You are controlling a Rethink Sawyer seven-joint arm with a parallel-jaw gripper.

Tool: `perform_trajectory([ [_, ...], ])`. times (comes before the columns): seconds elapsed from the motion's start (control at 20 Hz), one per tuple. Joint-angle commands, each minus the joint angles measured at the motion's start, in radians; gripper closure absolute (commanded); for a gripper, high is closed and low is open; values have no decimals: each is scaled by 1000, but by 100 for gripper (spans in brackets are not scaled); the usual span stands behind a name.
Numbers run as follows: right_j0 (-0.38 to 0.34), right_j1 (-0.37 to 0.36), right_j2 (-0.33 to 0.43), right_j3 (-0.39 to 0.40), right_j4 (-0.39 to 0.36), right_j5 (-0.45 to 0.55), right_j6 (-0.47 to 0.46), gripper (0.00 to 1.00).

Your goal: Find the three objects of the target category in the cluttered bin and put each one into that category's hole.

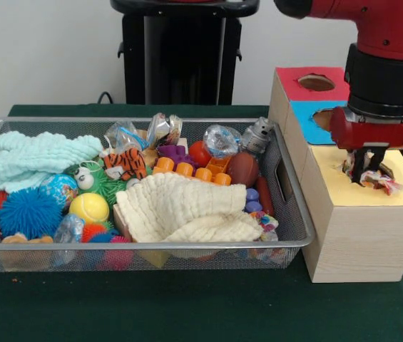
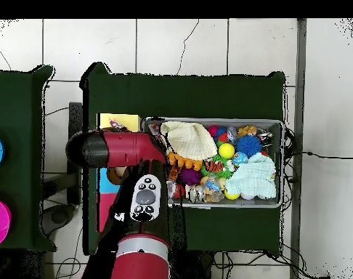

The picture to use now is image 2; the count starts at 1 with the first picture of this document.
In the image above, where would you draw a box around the cream muslin cloth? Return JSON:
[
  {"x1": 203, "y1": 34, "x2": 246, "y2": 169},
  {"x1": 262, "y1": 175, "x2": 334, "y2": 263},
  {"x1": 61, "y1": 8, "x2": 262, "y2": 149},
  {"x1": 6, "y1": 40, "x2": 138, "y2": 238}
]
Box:
[{"x1": 160, "y1": 121, "x2": 219, "y2": 161}]

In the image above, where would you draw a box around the colourful dotted cloth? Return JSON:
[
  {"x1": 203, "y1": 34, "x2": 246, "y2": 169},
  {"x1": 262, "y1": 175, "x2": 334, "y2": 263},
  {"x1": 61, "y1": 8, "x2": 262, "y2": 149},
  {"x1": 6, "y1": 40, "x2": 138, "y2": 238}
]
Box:
[
  {"x1": 106, "y1": 119, "x2": 129, "y2": 131},
  {"x1": 147, "y1": 122, "x2": 162, "y2": 137}
]

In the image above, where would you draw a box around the wooden box with three holes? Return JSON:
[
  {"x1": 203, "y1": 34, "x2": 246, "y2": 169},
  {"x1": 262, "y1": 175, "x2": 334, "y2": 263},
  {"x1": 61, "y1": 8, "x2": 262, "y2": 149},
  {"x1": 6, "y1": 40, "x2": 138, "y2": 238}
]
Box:
[{"x1": 95, "y1": 112, "x2": 142, "y2": 233}]

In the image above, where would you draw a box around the orange toy building block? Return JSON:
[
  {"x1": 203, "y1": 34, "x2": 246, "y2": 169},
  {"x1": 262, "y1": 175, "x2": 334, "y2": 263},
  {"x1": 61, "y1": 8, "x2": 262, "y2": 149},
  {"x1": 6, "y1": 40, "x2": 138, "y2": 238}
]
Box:
[{"x1": 167, "y1": 151, "x2": 204, "y2": 171}]

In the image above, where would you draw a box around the crumpled clear plastic packet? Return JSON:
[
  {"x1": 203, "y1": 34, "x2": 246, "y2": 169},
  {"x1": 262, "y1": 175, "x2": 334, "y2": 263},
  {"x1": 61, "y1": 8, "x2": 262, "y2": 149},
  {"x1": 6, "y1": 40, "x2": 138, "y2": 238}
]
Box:
[{"x1": 166, "y1": 179, "x2": 178, "y2": 200}]

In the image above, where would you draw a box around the tiger plush toy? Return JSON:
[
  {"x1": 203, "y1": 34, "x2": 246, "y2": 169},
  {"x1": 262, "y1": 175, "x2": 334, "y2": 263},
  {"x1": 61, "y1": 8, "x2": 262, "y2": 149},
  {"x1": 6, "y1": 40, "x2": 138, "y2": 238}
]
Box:
[{"x1": 204, "y1": 159, "x2": 226, "y2": 173}]

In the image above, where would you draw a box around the yellow tennis ball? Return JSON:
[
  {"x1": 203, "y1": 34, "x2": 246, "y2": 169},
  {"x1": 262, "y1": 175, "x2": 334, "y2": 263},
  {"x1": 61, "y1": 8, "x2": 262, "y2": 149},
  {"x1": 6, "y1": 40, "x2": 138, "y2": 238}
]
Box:
[{"x1": 217, "y1": 142, "x2": 236, "y2": 160}]

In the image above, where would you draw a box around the dark green tablecloth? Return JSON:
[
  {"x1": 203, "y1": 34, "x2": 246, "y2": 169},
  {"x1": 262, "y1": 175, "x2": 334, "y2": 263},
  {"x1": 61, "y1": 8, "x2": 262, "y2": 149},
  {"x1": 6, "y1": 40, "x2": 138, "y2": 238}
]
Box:
[
  {"x1": 0, "y1": 64, "x2": 57, "y2": 253},
  {"x1": 79, "y1": 61, "x2": 287, "y2": 257}
]

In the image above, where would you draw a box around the globe print ball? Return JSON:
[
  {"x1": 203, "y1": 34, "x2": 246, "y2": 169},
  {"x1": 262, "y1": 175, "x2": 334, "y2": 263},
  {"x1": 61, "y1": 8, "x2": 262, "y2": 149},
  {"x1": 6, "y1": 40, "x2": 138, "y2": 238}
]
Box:
[{"x1": 232, "y1": 151, "x2": 250, "y2": 166}]

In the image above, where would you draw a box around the blue spiky rubber ball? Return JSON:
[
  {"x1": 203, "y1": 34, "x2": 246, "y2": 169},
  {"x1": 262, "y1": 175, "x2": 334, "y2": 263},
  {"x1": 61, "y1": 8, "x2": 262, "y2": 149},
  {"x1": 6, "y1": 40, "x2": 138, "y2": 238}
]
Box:
[{"x1": 235, "y1": 134, "x2": 264, "y2": 158}]

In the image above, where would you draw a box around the mint green muslin cloth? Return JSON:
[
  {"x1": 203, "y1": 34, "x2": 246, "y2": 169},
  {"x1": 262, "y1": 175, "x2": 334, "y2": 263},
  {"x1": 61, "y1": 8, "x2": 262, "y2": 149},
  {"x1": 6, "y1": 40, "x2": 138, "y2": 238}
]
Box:
[{"x1": 224, "y1": 152, "x2": 278, "y2": 201}]

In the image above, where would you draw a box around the silver wire mesh bin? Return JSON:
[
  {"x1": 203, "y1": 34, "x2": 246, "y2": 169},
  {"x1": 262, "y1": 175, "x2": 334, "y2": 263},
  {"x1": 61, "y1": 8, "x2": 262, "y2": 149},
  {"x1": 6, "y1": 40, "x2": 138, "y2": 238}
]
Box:
[{"x1": 140, "y1": 116, "x2": 285, "y2": 209}]

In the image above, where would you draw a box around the black cable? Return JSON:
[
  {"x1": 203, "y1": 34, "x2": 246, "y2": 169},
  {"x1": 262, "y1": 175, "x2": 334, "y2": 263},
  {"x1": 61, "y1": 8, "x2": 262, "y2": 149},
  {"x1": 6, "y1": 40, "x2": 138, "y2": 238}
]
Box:
[{"x1": 283, "y1": 150, "x2": 353, "y2": 161}]

